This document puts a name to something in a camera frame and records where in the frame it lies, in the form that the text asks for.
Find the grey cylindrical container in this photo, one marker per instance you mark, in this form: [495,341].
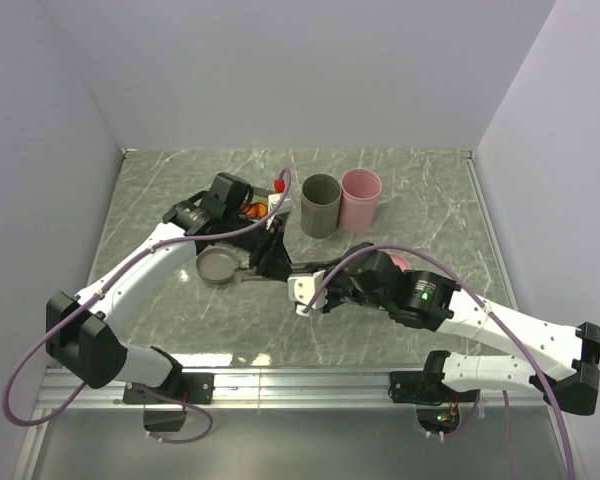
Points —
[320,204]

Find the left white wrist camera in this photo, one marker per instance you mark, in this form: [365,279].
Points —
[275,198]

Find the square teal ceramic plate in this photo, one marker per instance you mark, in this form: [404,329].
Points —
[259,194]

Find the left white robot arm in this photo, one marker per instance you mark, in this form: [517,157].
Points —
[83,329]

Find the metal serving tongs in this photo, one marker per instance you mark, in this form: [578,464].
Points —
[241,275]

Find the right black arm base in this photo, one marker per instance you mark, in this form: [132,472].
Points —
[440,411]

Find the aluminium mounting rail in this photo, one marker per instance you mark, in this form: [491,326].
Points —
[291,423]

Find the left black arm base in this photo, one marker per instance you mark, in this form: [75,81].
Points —
[167,407]

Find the pink cylindrical container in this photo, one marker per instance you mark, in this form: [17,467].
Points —
[361,189]

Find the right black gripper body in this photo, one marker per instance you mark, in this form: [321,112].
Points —
[341,289]

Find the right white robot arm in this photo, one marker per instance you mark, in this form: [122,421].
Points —
[560,362]

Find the orange fried food piece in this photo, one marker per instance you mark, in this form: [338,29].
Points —
[255,210]

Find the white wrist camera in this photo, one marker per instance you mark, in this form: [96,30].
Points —
[302,287]
[275,198]

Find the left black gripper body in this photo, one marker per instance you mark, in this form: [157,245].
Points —
[261,241]

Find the grey round lid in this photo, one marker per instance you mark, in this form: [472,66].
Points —
[216,266]

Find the pink round lid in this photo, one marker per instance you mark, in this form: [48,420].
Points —
[401,262]

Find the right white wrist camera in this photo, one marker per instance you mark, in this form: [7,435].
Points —
[302,287]

